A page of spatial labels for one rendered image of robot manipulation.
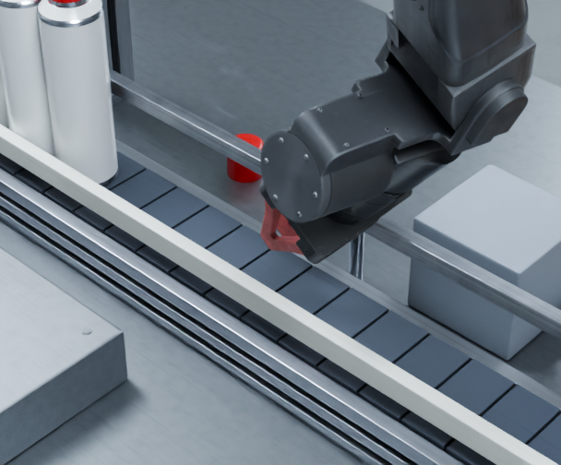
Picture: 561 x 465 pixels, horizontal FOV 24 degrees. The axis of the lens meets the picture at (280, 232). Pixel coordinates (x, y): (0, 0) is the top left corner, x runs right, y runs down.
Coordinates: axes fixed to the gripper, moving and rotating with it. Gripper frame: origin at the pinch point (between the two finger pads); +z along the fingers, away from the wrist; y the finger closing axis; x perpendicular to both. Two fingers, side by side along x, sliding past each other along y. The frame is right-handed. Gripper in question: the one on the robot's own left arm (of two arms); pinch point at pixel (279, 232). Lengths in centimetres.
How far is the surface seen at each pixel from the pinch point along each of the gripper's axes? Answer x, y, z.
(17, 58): -23.7, 2.2, 12.5
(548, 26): -8, -189, 125
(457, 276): 9.6, -2.9, -10.2
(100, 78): -18.4, -0.8, 9.0
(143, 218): -7.0, 3.5, 8.6
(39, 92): -20.9, 1.3, 14.5
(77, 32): -21.6, 0.8, 5.5
